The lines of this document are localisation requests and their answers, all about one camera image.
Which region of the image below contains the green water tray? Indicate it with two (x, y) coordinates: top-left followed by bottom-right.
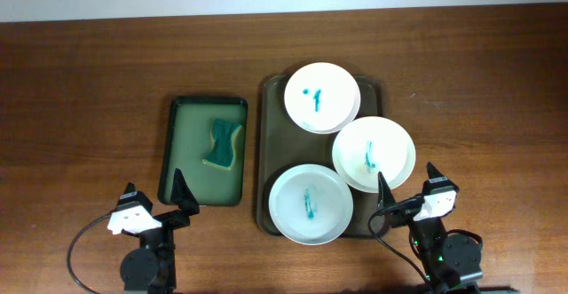
(157, 96), (249, 207)

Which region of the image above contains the brown serving tray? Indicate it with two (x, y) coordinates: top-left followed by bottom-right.
(256, 75), (383, 239)

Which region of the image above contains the green and yellow sponge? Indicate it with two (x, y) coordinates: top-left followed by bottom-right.
(202, 118), (242, 171)

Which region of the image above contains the white plate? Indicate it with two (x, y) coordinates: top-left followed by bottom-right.
(284, 62), (361, 134)
(268, 164), (354, 246)
(332, 116), (416, 193)

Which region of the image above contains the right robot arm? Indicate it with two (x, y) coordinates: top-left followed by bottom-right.
(368, 163), (483, 293)

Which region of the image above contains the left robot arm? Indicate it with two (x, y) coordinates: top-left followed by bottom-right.
(107, 169), (200, 294)

